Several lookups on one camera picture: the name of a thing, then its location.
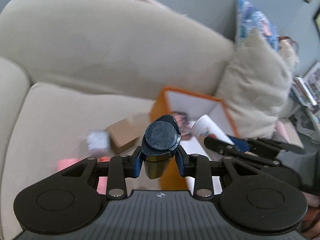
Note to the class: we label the pink silicone block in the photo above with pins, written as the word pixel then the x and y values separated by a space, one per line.
pixel 101 189

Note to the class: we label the brown cardboard cube box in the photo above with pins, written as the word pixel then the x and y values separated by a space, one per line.
pixel 125 135

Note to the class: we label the orange cardboard box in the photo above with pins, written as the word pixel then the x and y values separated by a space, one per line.
pixel 195 105

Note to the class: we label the dark art print box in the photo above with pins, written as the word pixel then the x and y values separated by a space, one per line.
pixel 183 122

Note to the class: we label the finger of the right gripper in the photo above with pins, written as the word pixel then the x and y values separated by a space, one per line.
pixel 260 144
pixel 239 153

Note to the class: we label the black spray bottle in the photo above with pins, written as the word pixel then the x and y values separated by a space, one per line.
pixel 159 144

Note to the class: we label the beige sofa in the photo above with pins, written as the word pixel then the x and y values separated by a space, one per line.
pixel 70 66

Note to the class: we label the cream bear bag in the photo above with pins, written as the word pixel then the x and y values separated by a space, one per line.
pixel 288 50

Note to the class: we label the pink silicone cup holder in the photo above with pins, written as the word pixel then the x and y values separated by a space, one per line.
pixel 75 172

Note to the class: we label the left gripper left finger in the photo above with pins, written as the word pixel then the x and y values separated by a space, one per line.
pixel 120 168

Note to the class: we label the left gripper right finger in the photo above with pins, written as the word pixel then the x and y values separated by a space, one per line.
pixel 198 167

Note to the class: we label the beige throw pillow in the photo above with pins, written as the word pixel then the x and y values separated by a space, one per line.
pixel 255 86

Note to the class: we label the white tube bottle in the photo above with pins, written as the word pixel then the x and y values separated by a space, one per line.
pixel 205 127

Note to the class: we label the clear plastic cube box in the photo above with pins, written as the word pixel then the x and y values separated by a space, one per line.
pixel 98 143

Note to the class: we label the blue anime print pillow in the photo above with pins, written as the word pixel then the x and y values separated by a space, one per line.
pixel 249 17

